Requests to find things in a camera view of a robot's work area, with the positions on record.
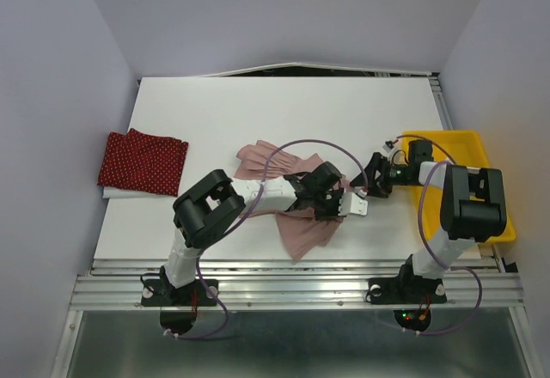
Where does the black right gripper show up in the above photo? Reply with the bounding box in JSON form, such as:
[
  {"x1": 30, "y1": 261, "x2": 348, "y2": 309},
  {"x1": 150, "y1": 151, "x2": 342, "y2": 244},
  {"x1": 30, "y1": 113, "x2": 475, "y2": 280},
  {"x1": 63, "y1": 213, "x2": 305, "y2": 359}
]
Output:
[{"x1": 348, "y1": 150, "x2": 414, "y2": 197}]

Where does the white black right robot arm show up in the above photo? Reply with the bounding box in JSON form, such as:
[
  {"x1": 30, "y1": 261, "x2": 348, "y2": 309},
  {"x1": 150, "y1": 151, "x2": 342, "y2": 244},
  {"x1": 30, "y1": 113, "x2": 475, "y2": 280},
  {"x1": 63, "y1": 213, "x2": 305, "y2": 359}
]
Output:
[{"x1": 351, "y1": 135, "x2": 507, "y2": 301}]

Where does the yellow plastic tray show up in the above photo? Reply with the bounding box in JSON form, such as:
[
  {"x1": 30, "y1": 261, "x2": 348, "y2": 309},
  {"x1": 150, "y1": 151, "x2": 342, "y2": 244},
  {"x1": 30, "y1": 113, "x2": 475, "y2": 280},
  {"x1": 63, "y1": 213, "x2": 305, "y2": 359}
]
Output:
[{"x1": 404, "y1": 130, "x2": 516, "y2": 244}]

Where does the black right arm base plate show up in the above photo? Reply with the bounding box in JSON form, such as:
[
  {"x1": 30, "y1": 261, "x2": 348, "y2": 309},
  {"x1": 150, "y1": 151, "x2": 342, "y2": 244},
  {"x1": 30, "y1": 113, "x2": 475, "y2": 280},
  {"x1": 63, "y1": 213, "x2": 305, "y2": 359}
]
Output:
[{"x1": 365, "y1": 277, "x2": 447, "y2": 305}]

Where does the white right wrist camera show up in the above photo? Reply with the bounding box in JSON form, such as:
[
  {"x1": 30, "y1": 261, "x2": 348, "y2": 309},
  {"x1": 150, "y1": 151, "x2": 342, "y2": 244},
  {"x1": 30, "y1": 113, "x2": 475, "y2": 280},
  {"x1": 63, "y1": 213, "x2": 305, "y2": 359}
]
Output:
[{"x1": 383, "y1": 139, "x2": 408, "y2": 165}]

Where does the aluminium mounting rail frame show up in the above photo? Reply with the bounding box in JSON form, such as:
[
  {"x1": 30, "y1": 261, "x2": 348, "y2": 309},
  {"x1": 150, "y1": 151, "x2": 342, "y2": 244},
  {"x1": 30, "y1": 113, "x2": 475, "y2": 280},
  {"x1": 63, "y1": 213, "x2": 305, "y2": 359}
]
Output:
[{"x1": 52, "y1": 76, "x2": 544, "y2": 377}]

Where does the red polka dot skirt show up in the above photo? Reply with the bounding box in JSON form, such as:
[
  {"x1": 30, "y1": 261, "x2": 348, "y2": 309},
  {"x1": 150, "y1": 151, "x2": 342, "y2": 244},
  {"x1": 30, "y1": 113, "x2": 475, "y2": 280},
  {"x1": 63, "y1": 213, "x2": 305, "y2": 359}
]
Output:
[{"x1": 97, "y1": 128, "x2": 189, "y2": 197}]

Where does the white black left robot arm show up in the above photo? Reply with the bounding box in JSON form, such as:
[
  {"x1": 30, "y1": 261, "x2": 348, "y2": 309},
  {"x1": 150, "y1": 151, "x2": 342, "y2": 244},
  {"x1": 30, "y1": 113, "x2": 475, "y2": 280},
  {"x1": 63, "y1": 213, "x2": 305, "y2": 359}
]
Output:
[{"x1": 160, "y1": 162, "x2": 350, "y2": 304}]

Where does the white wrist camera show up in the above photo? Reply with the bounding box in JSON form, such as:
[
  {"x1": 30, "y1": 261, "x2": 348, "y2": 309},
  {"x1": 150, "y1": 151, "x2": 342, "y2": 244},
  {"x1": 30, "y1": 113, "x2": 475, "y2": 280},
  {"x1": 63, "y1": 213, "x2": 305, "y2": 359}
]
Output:
[
  {"x1": 383, "y1": 139, "x2": 408, "y2": 165},
  {"x1": 338, "y1": 192, "x2": 369, "y2": 217}
]

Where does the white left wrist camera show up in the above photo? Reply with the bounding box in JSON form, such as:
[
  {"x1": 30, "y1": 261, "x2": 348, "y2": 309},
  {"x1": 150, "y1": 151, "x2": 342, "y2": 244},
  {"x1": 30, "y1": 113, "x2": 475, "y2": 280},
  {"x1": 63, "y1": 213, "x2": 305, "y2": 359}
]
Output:
[{"x1": 338, "y1": 192, "x2": 369, "y2": 217}]

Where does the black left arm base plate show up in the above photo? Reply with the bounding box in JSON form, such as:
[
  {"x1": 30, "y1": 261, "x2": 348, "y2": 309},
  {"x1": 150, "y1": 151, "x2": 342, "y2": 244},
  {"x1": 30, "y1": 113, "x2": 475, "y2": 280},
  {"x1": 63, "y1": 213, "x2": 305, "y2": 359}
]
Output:
[{"x1": 140, "y1": 278, "x2": 217, "y2": 308}]

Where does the white skirt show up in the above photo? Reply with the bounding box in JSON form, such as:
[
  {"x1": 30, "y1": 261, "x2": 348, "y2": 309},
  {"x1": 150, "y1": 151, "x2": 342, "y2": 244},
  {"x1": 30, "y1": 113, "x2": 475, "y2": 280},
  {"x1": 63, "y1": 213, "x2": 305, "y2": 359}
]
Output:
[{"x1": 102, "y1": 186, "x2": 171, "y2": 199}]

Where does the pink skirt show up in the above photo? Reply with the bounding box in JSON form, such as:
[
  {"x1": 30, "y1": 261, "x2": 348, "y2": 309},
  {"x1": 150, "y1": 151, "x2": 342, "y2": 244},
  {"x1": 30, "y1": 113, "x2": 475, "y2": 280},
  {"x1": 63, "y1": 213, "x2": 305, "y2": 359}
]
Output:
[{"x1": 234, "y1": 140, "x2": 340, "y2": 260}]

